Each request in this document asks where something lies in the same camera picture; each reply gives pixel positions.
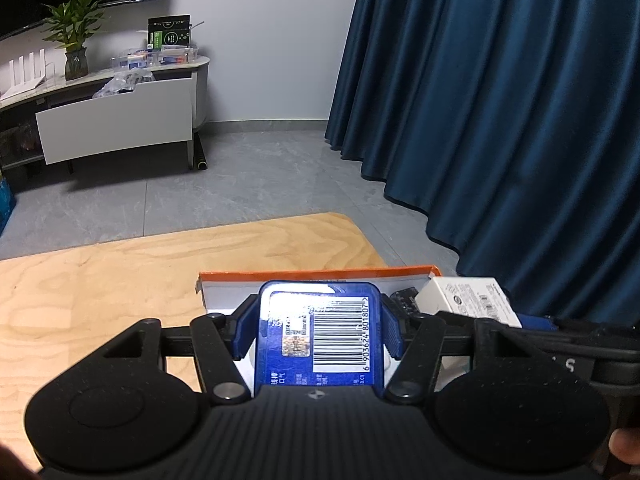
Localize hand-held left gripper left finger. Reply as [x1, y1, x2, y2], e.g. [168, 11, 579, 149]
[102, 295, 261, 406]

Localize black rolled mat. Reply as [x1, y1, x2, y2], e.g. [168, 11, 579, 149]
[192, 132, 210, 170]

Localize clear plastic containers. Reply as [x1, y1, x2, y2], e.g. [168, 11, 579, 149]
[110, 42, 200, 71]

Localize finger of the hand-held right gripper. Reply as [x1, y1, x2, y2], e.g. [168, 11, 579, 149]
[436, 310, 561, 333]

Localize white television cabinet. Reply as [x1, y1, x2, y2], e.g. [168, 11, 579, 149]
[0, 55, 211, 171]

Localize blue curtain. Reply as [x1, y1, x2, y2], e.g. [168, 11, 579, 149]
[324, 0, 640, 331]

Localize person's right hand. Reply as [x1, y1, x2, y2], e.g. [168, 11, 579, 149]
[609, 427, 640, 466]

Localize white router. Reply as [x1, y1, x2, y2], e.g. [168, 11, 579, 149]
[0, 49, 56, 101]

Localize blue box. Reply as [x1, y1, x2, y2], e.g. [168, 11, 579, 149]
[254, 280, 392, 396]

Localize black wall charger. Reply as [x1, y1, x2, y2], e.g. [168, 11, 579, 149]
[389, 287, 423, 317]

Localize bamboo plant in dark vase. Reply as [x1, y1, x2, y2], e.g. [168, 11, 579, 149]
[42, 0, 118, 81]

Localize clear bag of parts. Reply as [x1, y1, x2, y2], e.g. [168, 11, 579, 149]
[92, 70, 155, 100]

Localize green black box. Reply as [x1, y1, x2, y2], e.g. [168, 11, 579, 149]
[148, 14, 193, 53]

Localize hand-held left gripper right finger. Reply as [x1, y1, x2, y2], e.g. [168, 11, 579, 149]
[380, 296, 546, 406]

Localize orange white cardboard box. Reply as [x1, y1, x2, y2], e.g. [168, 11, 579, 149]
[194, 264, 446, 391]

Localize blue water bottle pack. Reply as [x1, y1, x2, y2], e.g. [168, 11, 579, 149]
[0, 170, 16, 233]

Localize small white box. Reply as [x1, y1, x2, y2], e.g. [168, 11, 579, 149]
[415, 276, 523, 331]

